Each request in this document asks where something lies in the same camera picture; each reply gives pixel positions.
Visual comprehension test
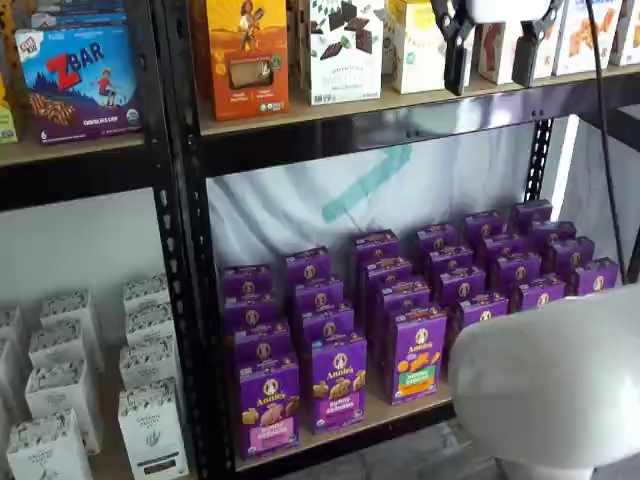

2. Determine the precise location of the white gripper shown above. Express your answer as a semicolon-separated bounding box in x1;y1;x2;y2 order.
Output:
430;0;569;97

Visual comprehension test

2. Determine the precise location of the purple Annie's box pink patch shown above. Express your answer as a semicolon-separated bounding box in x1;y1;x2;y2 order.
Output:
233;322;294;369
221;264;275;301
238;353;301;461
223;294;281;331

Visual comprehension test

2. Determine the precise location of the pretzel crackers cheddar box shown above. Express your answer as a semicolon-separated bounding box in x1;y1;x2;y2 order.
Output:
477;22;556;85

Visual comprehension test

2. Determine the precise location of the Simple Mills almond bars box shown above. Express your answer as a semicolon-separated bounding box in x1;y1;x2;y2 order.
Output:
388;0;476;95

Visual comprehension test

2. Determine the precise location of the pretzel crackers sea salt box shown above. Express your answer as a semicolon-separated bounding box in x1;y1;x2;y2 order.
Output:
552;0;624;76

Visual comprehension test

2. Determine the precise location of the white cracker box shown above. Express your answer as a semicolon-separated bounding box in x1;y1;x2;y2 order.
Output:
612;0;640;67

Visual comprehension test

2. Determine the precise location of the Simple Mills sweet thins box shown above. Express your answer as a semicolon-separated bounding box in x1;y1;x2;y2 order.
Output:
299;0;385;106

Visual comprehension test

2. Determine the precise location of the purple Annie's snack box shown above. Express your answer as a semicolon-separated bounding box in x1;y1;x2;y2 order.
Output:
529;219;577;246
548;237;596;271
512;198;554;229
569;257;621;296

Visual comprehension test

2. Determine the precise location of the purple Annie's chocolate bunny box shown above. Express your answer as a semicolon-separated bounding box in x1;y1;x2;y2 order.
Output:
479;233;526;264
514;276;567;311
494;252;544;286
462;210;505;244

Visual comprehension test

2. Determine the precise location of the black metal shelf rack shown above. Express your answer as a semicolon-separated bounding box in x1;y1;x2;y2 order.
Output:
149;0;640;480
0;0;176;480

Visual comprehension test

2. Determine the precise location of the purple Annie's box green patch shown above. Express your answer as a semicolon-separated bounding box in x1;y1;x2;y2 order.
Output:
352;229;401;269
387;305;449;406
363;257;414;291
374;279;432;321

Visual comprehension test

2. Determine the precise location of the orange Revival snack box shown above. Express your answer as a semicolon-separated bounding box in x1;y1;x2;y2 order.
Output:
192;0;291;121

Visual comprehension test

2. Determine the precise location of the purple Annie's box violet patch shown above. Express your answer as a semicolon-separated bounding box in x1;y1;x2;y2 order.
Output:
309;329;369;435
284;247;332;289
301;301;356;346
293;277;346;314

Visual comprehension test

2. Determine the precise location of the blue Clif Zbar box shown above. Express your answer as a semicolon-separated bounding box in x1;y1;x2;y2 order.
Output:
29;0;129;30
14;24;143;145

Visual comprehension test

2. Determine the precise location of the white organic pantry box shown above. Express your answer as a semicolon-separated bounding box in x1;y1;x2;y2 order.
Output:
40;288;104;331
119;342;179;389
124;304;176;346
24;359;104;454
117;379;190;480
5;409;94;480
28;319;104;374
123;273;170;309

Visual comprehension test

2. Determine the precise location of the yellow Bobo's box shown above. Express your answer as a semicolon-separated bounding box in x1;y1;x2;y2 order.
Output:
0;0;32;109

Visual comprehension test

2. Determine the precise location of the green Bobo's box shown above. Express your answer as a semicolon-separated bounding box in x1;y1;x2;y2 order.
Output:
0;97;20;145

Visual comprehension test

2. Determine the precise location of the white backdrop sheet teal logo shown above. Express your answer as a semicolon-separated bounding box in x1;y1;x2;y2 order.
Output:
207;114;581;281

